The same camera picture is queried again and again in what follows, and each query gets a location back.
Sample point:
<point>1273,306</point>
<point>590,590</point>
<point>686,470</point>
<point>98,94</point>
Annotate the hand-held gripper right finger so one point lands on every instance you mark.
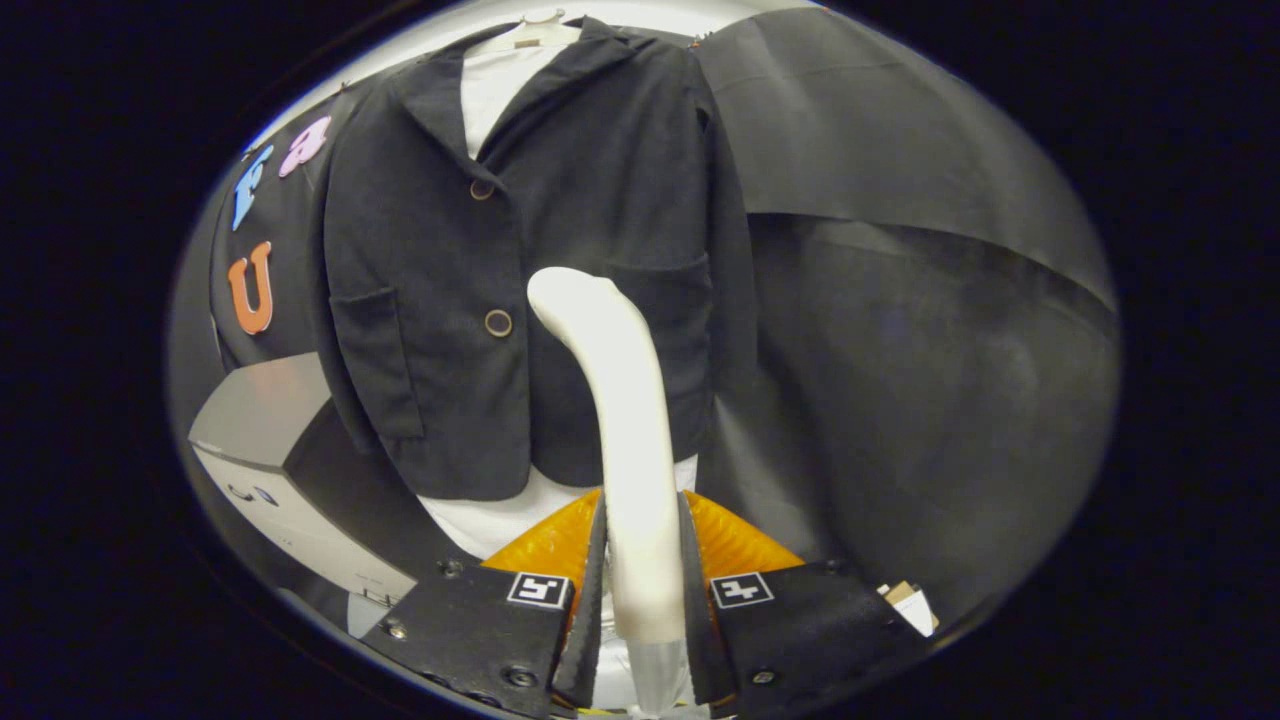
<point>697,630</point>

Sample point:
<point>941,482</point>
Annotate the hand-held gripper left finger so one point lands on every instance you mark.
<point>588,640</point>

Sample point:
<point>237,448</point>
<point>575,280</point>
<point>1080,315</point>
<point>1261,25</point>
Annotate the white garment steamer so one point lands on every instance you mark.
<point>630,450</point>

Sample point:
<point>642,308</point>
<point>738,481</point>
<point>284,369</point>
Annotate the black jacket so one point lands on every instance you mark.
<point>420,250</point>

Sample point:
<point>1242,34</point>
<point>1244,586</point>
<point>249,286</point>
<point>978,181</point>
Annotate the brown cardboard box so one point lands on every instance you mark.
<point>900,592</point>

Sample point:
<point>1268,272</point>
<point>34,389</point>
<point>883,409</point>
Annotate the black backdrop cloth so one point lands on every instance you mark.
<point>950,350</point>

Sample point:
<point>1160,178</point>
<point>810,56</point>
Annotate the grey cabinet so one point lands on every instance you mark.
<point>260,400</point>

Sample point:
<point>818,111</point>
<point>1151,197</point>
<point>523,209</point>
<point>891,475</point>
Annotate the white mannequin torso on stand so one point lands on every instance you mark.
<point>500,90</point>

